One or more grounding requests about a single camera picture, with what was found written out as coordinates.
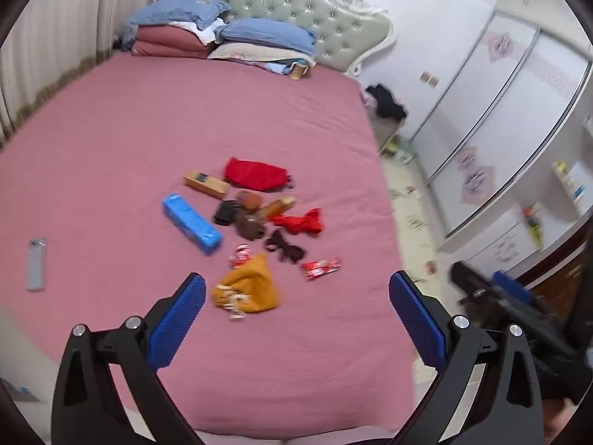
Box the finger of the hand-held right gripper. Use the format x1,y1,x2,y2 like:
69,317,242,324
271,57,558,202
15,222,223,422
492,270,533,307
450,262,498,307

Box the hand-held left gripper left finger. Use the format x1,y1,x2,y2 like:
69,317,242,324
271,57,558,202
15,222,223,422
51,273,207,445

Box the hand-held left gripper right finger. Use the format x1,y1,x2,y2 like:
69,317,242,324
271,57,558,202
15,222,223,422
388,270,545,445

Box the yellow fabric pouch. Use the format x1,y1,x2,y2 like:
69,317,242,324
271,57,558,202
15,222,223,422
212,254,282,320

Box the blue packet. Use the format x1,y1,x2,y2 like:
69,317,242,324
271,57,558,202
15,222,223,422
161,193,223,257

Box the red snack wrapper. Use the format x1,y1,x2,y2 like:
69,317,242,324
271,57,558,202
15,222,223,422
301,258,342,283

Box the brown cloth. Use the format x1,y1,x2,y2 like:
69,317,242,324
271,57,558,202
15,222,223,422
234,211,267,242

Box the black bow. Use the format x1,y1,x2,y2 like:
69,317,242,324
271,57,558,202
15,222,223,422
265,229,307,265

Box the white low cabinet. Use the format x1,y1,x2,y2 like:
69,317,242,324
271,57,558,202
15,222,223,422
463,208,547,274

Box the printed play mat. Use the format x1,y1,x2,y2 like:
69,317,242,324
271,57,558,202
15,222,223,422
380,139,464,381

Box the black cloth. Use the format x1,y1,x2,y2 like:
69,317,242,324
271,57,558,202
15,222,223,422
213,200,242,227

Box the white shelf unit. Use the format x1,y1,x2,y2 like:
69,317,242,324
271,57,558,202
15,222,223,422
551,160,593,216

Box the tan cardboard box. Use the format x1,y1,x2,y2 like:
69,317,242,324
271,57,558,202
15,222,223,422
183,170,230,200

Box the amber glass bottle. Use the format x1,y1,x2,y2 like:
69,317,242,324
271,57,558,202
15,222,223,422
259,196,297,221

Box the red cloth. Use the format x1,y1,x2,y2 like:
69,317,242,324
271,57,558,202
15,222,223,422
272,208,325,237

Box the grey lighter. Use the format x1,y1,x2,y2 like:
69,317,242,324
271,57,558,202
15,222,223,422
25,238,47,292

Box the red fabric pouch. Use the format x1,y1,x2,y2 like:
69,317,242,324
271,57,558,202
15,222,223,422
223,158,295,192

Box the white sliding wardrobe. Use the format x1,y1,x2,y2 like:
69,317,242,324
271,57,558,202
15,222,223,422
408,9,593,242

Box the black clothes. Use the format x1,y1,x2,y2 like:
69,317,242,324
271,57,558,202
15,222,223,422
366,84,408,121

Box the cream pillow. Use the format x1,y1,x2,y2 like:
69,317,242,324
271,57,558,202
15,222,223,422
207,43,316,68

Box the folded pink blanket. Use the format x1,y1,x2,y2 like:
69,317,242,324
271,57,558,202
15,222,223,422
132,25,216,59

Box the white cloth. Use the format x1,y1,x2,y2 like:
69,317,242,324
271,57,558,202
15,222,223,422
169,19,225,46

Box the blue pillow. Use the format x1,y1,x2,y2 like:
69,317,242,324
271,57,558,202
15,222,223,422
215,19,318,56
129,0,231,29

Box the cream curtain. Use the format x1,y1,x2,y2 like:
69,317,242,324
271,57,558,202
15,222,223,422
0,0,121,144

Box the green tufted headboard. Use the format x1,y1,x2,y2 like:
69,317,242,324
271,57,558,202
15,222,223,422
150,0,399,77

